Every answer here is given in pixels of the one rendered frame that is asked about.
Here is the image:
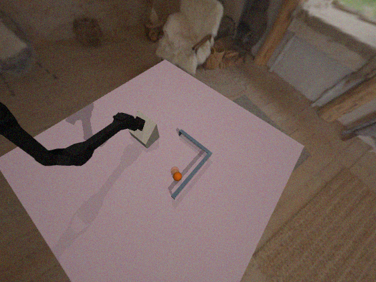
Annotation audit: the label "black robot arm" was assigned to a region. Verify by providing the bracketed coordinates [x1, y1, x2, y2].
[0, 102, 145, 166]

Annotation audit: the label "clear glass corner walls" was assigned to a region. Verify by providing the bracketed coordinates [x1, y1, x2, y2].
[179, 132, 207, 156]

